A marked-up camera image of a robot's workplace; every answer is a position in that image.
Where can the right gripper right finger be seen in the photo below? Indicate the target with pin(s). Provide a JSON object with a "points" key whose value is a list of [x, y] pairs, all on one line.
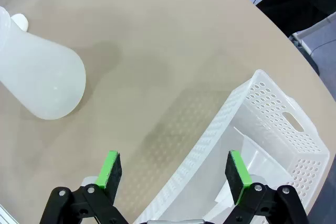
{"points": [[236, 174]]}

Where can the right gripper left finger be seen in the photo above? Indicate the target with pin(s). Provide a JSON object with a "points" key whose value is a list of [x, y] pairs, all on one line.
{"points": [[110, 174]]}

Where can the white perforated basket with label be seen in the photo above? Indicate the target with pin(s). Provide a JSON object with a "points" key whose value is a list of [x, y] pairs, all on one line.
{"points": [[275, 103]]}

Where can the translucent white conical flask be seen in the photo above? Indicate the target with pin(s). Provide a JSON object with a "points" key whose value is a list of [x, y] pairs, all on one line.
{"points": [[47, 77]]}

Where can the white round flask cap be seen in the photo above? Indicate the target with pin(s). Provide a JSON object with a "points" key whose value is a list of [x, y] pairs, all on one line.
{"points": [[20, 20]]}

